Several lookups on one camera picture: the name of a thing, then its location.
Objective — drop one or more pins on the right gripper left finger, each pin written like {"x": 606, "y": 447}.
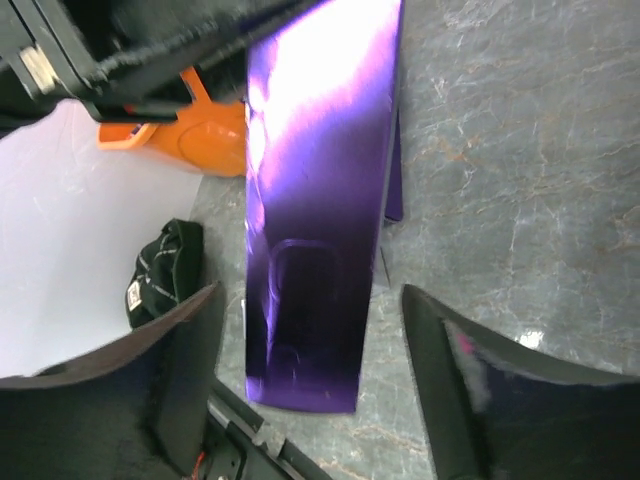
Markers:
{"x": 135, "y": 408}

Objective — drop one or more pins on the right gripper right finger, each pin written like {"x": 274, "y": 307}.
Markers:
{"x": 495, "y": 409}

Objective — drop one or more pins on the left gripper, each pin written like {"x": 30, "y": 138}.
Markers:
{"x": 121, "y": 59}

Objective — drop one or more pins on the holographic purple toothpaste box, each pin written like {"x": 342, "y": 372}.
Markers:
{"x": 322, "y": 111}

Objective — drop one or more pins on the orange plastic basket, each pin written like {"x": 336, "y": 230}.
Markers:
{"x": 207, "y": 136}

